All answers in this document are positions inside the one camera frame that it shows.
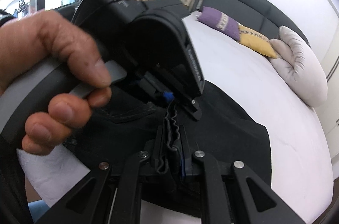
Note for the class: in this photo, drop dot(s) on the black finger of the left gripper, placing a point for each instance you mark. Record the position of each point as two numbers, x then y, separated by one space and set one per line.
192 109

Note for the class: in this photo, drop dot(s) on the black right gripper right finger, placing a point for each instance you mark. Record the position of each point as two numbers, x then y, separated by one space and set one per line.
232 193

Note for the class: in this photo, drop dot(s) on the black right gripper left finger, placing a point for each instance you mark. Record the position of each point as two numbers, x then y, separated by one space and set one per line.
105 196

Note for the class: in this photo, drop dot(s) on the black pants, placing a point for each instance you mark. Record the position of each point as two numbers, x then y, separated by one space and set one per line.
130 122

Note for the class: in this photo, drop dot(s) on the person's left hand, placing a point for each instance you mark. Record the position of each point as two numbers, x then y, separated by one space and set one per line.
28 41

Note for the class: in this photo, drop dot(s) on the purple cushion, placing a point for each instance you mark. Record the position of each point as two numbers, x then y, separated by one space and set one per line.
221 22

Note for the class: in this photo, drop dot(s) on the white bed sheet mattress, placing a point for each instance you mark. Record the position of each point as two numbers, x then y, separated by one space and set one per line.
301 167

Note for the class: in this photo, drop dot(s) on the yellow cushion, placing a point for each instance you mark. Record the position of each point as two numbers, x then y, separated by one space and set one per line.
256 41

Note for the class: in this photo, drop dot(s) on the dark grey headboard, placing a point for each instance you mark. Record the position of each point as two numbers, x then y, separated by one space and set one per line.
260 15

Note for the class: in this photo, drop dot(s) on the white ruffled pillow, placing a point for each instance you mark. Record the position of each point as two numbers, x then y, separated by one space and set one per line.
299 67

